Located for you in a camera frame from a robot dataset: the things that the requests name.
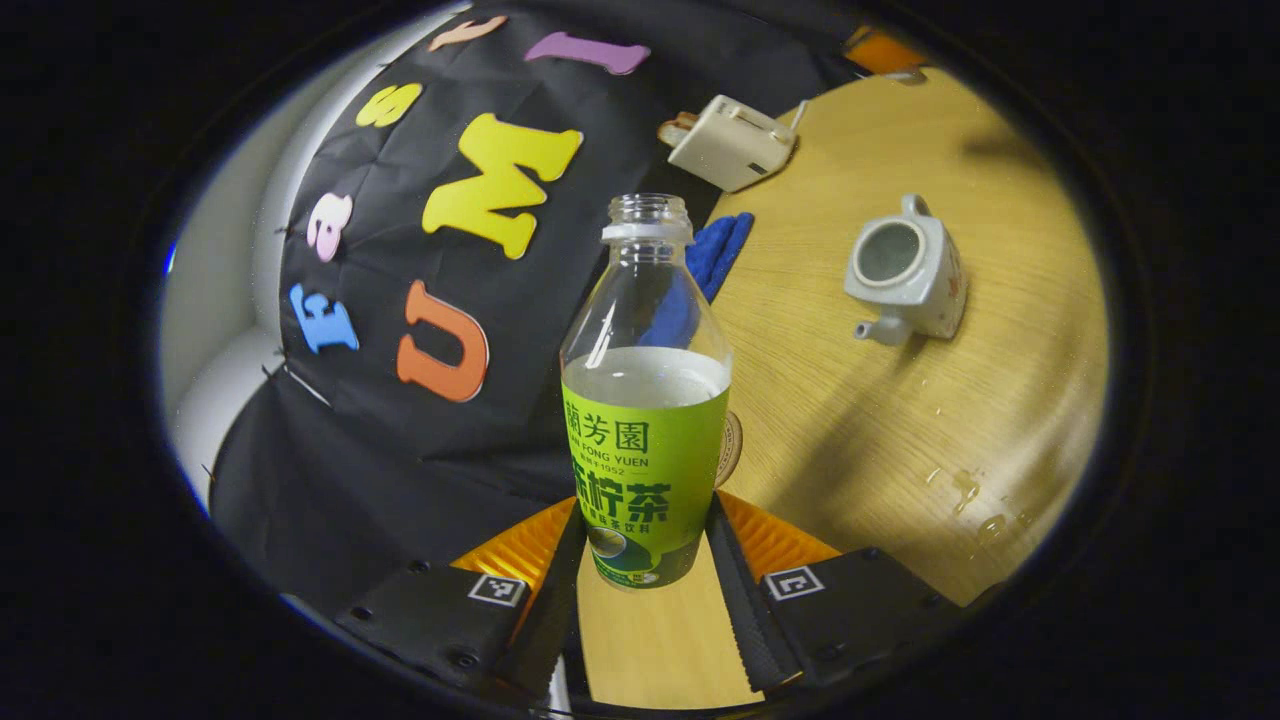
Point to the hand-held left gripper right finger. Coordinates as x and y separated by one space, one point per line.
745 610

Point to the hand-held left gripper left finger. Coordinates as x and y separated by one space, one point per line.
550 620

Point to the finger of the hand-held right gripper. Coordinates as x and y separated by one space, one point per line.
880 52

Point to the round brown coaster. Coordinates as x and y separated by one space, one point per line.
730 450

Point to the green label water bottle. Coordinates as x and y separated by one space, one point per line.
640 460

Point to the white ceramic teacup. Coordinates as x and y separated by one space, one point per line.
930 285

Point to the white toaster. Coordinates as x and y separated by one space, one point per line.
730 145

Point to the bread slice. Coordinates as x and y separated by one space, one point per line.
678 128

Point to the blue towel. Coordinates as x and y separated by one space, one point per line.
722 250

